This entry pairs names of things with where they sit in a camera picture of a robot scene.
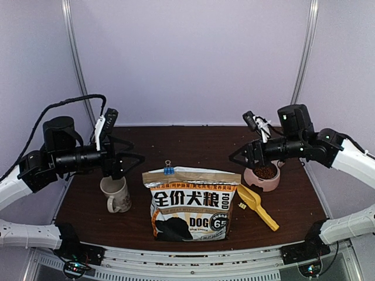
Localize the yellow plastic scoop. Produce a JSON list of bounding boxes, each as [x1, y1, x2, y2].
[[237, 184, 279, 231]]

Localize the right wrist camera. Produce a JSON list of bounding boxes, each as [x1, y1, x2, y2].
[[243, 111, 271, 143]]

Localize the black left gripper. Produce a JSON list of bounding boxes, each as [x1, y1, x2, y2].
[[54, 134, 145, 179]]

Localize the blue binder clip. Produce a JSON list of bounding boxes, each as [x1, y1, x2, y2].
[[163, 160, 174, 175]]

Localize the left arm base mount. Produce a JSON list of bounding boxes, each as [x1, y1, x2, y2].
[[51, 244, 105, 280]]

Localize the brown kibble in steel bowl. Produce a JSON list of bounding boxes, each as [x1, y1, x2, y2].
[[253, 166, 277, 179]]

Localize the dog food bag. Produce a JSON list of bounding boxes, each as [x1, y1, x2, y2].
[[142, 167, 241, 242]]

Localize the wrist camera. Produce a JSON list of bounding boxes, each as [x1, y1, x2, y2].
[[94, 108, 118, 151], [243, 111, 271, 143]]

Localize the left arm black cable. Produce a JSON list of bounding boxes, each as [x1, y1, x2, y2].
[[0, 94, 107, 182]]

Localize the aluminium front rail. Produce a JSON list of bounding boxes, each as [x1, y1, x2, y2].
[[29, 228, 357, 281]]

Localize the yellow binder clip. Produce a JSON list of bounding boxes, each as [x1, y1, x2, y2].
[[238, 203, 247, 210]]

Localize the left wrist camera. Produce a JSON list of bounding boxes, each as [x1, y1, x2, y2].
[[94, 108, 118, 151]]

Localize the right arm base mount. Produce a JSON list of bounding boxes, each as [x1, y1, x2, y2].
[[280, 242, 330, 278]]

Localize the steel bowl insert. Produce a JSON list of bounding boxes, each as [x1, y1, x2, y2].
[[252, 165, 278, 180]]

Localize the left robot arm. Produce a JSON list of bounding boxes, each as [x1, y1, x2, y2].
[[1, 114, 145, 260]]

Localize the pink double pet bowl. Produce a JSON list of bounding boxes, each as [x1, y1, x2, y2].
[[243, 160, 285, 192]]

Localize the cream ceramic mug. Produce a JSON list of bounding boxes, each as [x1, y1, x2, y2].
[[100, 176, 132, 214]]

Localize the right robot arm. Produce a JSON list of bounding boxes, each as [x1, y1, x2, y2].
[[229, 104, 374, 259]]

